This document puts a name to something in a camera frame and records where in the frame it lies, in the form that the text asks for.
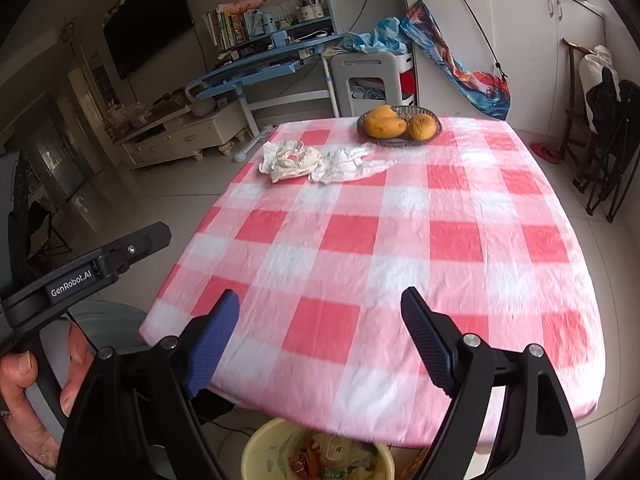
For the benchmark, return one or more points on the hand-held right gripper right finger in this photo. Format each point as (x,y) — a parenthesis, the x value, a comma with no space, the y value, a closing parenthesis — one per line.
(425,340)

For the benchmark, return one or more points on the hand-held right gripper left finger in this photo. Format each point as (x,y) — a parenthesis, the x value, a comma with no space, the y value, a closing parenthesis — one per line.
(215,340)

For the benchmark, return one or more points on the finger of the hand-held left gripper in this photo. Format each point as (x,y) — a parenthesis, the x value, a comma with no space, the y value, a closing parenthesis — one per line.
(145,242)

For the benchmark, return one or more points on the yellow plastic bucket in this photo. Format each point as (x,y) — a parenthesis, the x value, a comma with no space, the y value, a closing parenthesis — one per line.
(260,455)

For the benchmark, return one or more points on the person's left hand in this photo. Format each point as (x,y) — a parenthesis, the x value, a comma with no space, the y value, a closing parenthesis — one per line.
(25,410)

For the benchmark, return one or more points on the grey round bin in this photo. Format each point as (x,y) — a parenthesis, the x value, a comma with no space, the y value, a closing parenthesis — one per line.
(115,320)

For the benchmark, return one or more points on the white television cabinet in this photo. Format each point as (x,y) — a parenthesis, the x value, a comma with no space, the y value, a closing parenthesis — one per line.
(185,135)

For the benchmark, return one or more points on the pink checked tablecloth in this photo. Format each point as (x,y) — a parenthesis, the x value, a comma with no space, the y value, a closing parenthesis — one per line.
(350,240)

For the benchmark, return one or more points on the crumpled plastic bags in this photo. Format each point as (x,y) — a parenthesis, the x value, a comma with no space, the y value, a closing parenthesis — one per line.
(125,115)

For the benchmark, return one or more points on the pink kettlebell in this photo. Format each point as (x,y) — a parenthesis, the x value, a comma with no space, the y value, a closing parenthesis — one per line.
(202,107)

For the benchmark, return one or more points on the crumpled white paper wrapper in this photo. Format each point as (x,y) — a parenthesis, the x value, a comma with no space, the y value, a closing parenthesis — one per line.
(290,160)

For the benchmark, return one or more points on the blue study desk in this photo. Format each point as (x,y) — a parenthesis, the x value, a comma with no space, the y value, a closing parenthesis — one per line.
(240,72)

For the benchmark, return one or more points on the crumpled clear plastic wrapper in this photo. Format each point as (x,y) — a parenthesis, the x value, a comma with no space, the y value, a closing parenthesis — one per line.
(340,162)

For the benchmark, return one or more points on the dark wicker basket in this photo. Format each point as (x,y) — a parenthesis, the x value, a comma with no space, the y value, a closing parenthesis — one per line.
(400,141)

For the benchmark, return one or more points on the small yellow mango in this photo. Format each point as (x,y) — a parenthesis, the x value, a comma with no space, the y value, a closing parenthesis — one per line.
(421,127)

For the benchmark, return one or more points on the black television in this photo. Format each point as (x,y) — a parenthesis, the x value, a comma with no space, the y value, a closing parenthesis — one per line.
(150,25)

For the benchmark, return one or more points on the large yellow mango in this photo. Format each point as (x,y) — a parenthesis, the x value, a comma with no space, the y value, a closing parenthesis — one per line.
(382,122)

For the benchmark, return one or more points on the red slipper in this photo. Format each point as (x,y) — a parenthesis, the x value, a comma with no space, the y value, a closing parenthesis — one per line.
(545,152)

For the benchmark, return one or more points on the row of books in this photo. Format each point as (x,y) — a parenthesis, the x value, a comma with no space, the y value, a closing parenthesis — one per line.
(225,27)

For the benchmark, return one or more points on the small blue box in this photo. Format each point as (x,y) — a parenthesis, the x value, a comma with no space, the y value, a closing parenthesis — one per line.
(280,39)

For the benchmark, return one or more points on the red box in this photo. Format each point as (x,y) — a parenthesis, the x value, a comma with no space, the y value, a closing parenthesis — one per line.
(407,87)

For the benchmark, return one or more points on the pink plush toy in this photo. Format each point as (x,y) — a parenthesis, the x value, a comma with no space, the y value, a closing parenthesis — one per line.
(247,6)

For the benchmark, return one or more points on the dark wooden chair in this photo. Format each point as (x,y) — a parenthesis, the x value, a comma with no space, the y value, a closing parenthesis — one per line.
(571,110)

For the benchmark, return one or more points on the colourful printed bag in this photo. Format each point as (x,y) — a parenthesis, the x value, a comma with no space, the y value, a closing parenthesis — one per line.
(450,65)

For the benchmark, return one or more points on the white plastic stool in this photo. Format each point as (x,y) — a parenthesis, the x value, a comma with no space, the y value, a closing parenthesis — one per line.
(360,65)

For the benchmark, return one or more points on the white pen holder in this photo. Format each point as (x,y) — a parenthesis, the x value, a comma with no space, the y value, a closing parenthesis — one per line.
(310,12)

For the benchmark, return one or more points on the blue plastic bag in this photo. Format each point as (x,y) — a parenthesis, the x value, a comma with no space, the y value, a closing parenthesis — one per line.
(380,37)

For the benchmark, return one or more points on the black and white cloth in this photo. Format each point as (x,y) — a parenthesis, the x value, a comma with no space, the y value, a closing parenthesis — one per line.
(592,67)

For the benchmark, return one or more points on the white wall cabinets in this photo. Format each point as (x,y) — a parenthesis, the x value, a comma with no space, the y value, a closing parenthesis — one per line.
(525,35)

